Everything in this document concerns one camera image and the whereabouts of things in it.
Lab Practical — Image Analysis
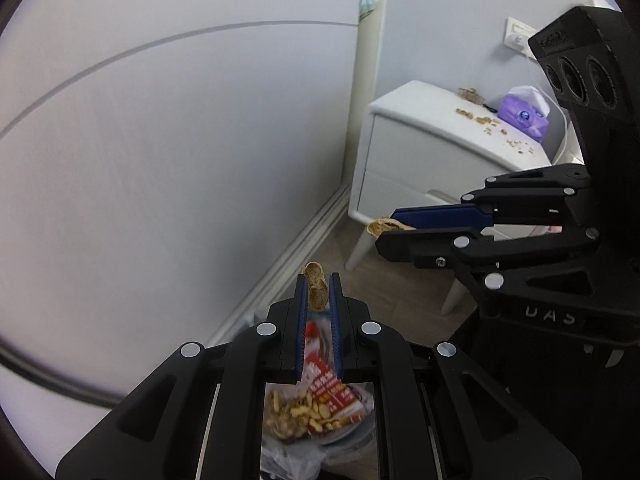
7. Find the white bedside table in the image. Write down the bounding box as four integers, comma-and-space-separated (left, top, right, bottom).
344, 79, 584, 317

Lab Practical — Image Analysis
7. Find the purple tissue pack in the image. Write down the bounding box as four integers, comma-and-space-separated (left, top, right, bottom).
497, 86, 550, 143

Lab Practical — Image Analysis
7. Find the black camera housing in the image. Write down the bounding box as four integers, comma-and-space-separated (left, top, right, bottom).
528, 6, 639, 236

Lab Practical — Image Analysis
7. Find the white wall socket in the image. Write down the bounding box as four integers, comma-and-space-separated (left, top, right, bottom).
503, 16, 538, 60

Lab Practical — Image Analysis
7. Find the pile of peanut shells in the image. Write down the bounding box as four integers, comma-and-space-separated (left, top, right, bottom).
264, 390, 345, 441

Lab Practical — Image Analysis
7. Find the red snack wrapper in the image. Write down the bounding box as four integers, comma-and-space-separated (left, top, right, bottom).
303, 321, 367, 434

